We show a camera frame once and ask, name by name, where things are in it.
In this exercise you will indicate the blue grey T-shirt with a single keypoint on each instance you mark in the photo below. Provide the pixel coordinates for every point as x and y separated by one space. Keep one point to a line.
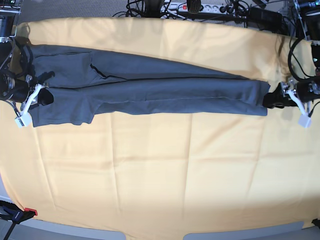
89 82

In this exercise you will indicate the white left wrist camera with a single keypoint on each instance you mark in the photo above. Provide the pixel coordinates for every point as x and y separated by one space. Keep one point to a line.
305 108

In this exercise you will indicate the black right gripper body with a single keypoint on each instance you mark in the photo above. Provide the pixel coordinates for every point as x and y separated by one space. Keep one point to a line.
16 90

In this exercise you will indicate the blue black bar clamp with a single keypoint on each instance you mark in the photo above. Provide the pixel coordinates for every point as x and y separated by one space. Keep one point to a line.
11 212

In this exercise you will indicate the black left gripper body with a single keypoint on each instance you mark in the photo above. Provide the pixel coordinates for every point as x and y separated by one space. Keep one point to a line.
305 92

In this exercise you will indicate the yellow tablecloth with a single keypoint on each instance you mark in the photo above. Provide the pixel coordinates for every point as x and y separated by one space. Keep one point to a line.
166 175

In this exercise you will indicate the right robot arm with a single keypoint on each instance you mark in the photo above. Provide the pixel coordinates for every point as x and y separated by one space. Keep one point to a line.
10 11

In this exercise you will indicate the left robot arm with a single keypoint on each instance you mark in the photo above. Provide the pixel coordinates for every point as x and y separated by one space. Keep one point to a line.
294 49

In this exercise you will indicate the white power strip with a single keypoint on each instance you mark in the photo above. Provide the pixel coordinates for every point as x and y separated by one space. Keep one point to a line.
206 10

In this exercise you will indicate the black power adapter brick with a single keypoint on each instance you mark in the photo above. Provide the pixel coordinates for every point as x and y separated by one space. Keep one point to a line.
264 17

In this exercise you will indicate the black clamp right edge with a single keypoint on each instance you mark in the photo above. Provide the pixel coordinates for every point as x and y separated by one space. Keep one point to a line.
316 223

